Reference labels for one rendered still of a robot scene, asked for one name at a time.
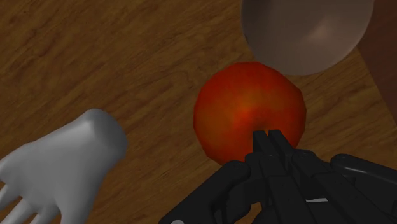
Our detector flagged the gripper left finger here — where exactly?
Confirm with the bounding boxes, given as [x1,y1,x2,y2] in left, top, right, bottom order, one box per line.
[158,130,281,224]

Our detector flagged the red apple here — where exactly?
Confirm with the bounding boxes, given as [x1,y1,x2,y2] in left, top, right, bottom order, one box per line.
[193,61,307,166]

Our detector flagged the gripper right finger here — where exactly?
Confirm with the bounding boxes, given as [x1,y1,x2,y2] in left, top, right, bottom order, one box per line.
[268,129,397,224]

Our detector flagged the white hand figure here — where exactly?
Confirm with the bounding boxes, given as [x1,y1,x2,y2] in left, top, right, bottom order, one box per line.
[0,108,129,224]

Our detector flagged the grey round bowl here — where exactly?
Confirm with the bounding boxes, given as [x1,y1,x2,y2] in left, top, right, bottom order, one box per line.
[240,0,375,77]

